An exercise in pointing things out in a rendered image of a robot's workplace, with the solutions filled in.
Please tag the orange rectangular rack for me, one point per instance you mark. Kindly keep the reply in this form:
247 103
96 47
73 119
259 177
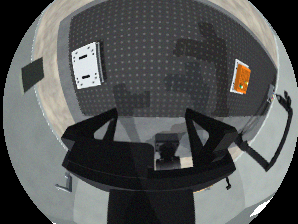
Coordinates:
241 70

